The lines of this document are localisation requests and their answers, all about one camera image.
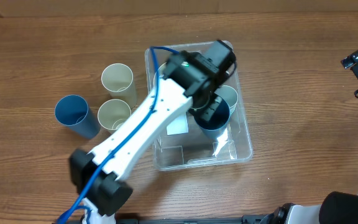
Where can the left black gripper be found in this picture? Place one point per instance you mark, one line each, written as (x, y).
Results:
(211, 93)

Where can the dark blue tall cup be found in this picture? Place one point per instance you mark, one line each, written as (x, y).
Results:
(217, 125)
(74, 112)

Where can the grey small cup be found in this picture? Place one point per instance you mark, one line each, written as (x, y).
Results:
(230, 95)

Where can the beige tall cup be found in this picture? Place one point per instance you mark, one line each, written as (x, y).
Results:
(118, 80)
(112, 114)

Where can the cream bowl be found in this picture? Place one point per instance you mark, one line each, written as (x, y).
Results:
(156, 78)

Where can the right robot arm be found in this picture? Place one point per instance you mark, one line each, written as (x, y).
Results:
(337, 207)

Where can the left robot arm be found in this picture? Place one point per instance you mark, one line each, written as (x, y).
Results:
(99, 175)

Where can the white label in bin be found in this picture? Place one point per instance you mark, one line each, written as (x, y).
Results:
(178, 126)

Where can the clear plastic storage bin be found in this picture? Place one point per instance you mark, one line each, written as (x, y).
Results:
(195, 149)

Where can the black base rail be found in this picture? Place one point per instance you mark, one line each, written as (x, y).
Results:
(245, 219)

